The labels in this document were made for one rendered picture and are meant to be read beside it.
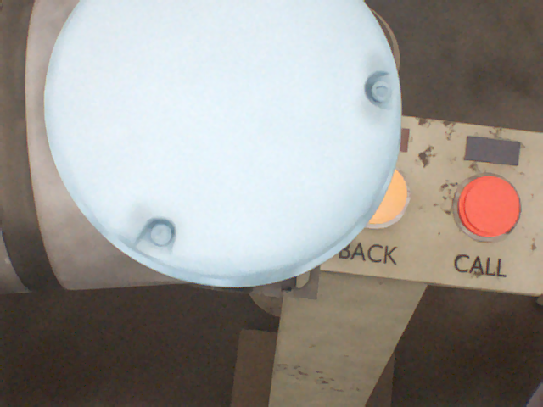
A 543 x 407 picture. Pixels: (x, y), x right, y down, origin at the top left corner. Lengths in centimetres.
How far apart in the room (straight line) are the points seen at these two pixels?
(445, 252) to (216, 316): 63
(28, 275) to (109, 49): 7
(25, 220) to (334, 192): 8
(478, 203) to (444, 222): 3
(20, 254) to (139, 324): 100
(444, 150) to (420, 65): 77
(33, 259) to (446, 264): 44
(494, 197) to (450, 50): 80
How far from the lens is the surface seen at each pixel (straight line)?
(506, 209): 69
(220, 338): 128
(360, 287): 76
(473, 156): 70
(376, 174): 26
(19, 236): 28
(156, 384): 126
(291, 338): 89
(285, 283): 49
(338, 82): 26
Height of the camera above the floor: 122
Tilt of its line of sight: 66 degrees down
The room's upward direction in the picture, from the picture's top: 6 degrees clockwise
